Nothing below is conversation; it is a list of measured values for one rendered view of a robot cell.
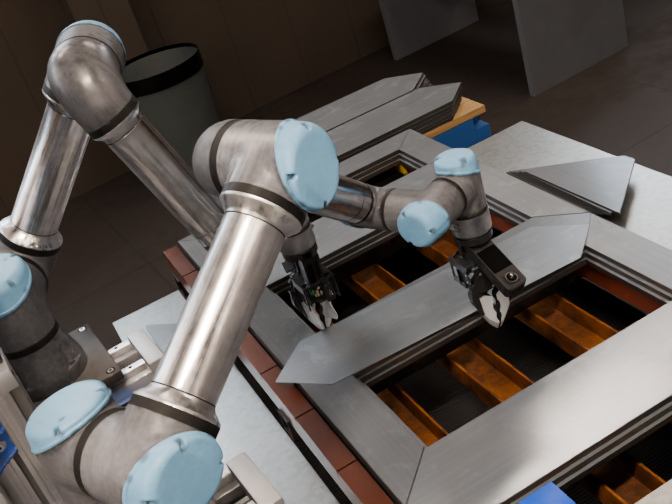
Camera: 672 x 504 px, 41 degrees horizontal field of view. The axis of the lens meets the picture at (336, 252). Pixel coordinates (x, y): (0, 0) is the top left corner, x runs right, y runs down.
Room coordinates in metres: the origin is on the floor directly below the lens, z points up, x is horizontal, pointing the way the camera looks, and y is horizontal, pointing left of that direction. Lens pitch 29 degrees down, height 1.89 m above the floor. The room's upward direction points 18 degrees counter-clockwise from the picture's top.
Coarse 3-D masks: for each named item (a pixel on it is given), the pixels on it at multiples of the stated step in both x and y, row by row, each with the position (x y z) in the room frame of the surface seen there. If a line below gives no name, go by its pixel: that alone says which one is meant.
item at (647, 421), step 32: (384, 160) 2.29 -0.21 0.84; (416, 160) 2.21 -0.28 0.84; (544, 224) 1.69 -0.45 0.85; (352, 256) 1.87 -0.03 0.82; (288, 288) 1.81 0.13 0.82; (640, 288) 1.39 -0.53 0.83; (480, 320) 1.46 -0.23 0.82; (416, 352) 1.42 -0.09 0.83; (640, 416) 1.05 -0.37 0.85; (352, 448) 1.21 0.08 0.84; (608, 448) 1.03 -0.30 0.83; (544, 480) 1.00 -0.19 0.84; (576, 480) 1.00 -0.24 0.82
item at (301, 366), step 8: (296, 352) 1.52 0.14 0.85; (304, 352) 1.51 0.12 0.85; (288, 360) 1.50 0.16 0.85; (296, 360) 1.49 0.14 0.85; (304, 360) 1.48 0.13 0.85; (312, 360) 1.47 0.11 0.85; (288, 368) 1.47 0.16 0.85; (296, 368) 1.47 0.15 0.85; (304, 368) 1.46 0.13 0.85; (312, 368) 1.45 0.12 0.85; (320, 368) 1.44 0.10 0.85; (296, 376) 1.44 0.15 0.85; (304, 376) 1.43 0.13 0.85; (312, 376) 1.42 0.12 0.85; (320, 376) 1.42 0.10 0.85; (328, 384) 1.38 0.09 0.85
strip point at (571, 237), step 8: (576, 224) 1.64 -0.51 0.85; (584, 224) 1.63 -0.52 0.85; (544, 232) 1.65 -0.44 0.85; (552, 232) 1.64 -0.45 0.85; (560, 232) 1.63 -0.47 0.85; (568, 232) 1.62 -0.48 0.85; (576, 232) 1.61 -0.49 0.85; (584, 232) 1.60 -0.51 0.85; (552, 240) 1.61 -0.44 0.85; (560, 240) 1.60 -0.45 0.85; (568, 240) 1.59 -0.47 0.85; (576, 240) 1.58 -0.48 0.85; (584, 240) 1.57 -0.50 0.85; (568, 248) 1.56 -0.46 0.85; (576, 248) 1.56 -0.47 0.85
